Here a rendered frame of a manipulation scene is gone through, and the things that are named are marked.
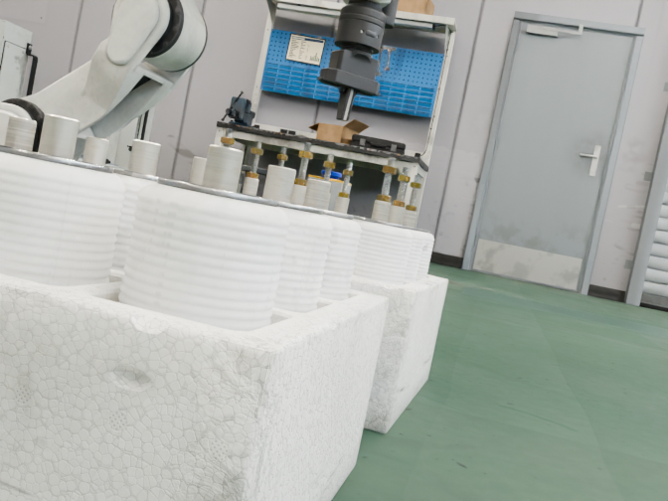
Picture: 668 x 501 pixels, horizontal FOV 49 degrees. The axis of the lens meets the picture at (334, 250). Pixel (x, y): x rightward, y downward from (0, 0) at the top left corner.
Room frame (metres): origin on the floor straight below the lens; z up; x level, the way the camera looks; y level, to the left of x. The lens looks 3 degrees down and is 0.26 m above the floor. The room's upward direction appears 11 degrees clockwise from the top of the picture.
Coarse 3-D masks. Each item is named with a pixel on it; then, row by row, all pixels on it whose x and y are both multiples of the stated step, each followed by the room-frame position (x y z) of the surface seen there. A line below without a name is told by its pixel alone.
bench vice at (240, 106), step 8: (240, 96) 5.47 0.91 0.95; (232, 104) 5.60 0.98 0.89; (240, 104) 5.59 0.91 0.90; (248, 104) 5.67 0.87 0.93; (232, 112) 5.50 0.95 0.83; (240, 112) 5.58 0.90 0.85; (248, 112) 5.68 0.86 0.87; (232, 120) 5.70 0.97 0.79; (240, 120) 5.69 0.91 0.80; (248, 120) 5.72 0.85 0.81
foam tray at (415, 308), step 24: (360, 288) 0.90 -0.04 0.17; (384, 288) 0.89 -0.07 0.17; (408, 288) 0.90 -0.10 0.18; (432, 288) 1.05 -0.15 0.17; (408, 312) 0.88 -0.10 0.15; (432, 312) 1.12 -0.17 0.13; (384, 336) 0.89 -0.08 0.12; (408, 336) 0.90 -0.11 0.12; (432, 336) 1.19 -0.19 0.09; (384, 360) 0.89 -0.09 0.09; (408, 360) 0.94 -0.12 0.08; (384, 384) 0.89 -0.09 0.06; (408, 384) 0.99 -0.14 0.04; (384, 408) 0.88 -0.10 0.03; (384, 432) 0.88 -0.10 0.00
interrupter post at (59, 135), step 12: (48, 120) 0.48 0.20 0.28; (60, 120) 0.48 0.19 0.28; (72, 120) 0.48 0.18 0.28; (48, 132) 0.48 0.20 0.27; (60, 132) 0.48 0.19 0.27; (72, 132) 0.48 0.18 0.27; (48, 144) 0.48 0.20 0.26; (60, 144) 0.48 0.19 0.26; (72, 144) 0.48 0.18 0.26; (60, 156) 0.48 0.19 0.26; (72, 156) 0.49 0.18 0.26
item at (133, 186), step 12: (132, 180) 0.56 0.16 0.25; (144, 180) 0.56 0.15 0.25; (132, 192) 0.56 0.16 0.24; (132, 204) 0.56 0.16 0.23; (132, 216) 0.56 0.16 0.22; (120, 228) 0.55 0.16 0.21; (132, 228) 0.56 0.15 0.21; (120, 240) 0.55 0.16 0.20; (120, 252) 0.56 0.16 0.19; (120, 264) 0.56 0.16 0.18
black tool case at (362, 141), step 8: (352, 136) 5.63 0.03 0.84; (360, 136) 5.62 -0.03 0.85; (368, 136) 5.62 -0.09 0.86; (352, 144) 5.62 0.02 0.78; (360, 144) 5.61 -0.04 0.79; (368, 144) 5.61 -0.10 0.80; (376, 144) 5.58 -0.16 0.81; (384, 144) 5.60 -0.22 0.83; (392, 144) 5.59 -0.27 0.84; (400, 144) 5.59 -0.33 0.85; (400, 152) 5.59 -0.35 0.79
